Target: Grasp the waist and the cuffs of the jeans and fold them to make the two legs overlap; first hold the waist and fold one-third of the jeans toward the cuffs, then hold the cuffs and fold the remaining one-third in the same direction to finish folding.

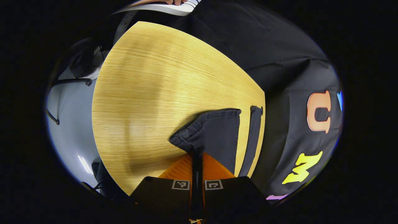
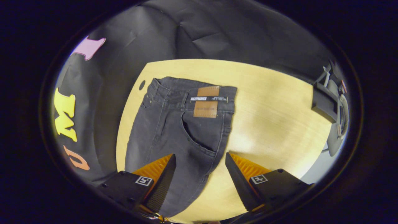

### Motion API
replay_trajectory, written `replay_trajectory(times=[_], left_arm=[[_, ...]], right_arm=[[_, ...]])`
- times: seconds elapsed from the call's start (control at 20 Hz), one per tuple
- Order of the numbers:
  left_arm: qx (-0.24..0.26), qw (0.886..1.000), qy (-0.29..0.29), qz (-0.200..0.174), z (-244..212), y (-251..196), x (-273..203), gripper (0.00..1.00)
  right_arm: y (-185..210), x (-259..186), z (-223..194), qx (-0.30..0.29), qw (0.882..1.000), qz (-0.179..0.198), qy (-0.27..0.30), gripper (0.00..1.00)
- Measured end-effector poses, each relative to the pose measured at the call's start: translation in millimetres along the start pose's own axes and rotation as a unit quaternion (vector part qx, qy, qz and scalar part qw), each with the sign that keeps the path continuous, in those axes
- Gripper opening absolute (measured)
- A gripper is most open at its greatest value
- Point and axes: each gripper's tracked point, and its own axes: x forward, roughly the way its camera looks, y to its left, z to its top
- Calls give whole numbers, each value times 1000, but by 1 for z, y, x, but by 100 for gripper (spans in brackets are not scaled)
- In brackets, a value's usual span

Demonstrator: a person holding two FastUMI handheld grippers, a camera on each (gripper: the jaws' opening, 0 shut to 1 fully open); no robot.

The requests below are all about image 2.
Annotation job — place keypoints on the black backdrop cloth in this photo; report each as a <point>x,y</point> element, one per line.
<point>155,37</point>

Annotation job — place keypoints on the dark grey jeans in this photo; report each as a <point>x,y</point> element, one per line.
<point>174,124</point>

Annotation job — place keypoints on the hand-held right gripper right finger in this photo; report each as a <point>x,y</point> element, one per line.
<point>241,186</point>

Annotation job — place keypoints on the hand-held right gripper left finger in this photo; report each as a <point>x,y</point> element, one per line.
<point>163,186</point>

